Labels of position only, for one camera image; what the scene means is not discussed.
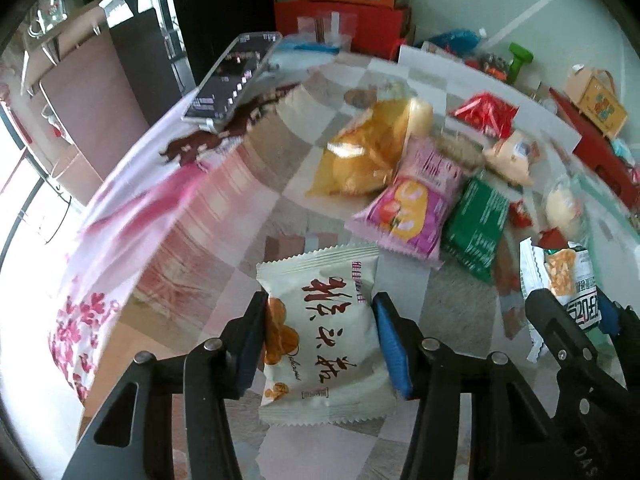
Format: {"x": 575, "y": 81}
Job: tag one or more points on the pile of small toys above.
{"x": 492, "y": 65}

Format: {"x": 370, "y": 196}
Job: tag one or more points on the round white cake packet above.
{"x": 560, "y": 207}

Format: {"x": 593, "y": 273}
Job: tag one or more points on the clear biscuit packet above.
{"x": 457, "y": 152}

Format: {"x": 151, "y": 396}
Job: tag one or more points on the blue face masks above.
{"x": 622, "y": 147}

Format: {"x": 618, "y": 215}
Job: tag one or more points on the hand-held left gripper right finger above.
{"x": 395, "y": 347}

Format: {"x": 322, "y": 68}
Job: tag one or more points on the orange label bread packet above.
{"x": 512, "y": 157}

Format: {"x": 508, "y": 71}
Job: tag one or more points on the pink snack packet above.
{"x": 410, "y": 210}

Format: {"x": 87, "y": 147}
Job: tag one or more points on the shiny red snack packet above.
{"x": 485, "y": 112}

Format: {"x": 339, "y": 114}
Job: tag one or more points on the blue plastic bottle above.
{"x": 457, "y": 39}

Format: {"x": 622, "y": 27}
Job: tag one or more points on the checkered tablecloth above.
{"x": 300, "y": 200}

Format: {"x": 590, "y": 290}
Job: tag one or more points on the white and green snack packet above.
{"x": 565, "y": 270}

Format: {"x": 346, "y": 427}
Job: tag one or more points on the green dumbbell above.
{"x": 517, "y": 62}

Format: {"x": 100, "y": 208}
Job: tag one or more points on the dark red snack packet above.
{"x": 550, "y": 237}

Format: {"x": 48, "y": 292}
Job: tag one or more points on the clear plastic box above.
{"x": 325, "y": 27}

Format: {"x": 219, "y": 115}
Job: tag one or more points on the yellow bread packet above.
{"x": 365, "y": 155}

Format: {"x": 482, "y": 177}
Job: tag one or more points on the plain red box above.
{"x": 380, "y": 30}

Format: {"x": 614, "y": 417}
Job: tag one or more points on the pale yellow jelly cup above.
{"x": 421, "y": 115}

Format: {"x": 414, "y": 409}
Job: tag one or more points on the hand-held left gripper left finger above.
{"x": 247, "y": 347}

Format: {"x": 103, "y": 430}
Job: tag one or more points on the cream snack packet orange flower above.
{"x": 325, "y": 320}

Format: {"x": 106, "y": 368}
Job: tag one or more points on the red gift box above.
{"x": 600, "y": 157}

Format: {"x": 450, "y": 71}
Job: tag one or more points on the black cabinet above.
{"x": 220, "y": 20}

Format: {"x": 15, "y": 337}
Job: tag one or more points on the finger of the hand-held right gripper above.
{"x": 555, "y": 330}
{"x": 609, "y": 312}

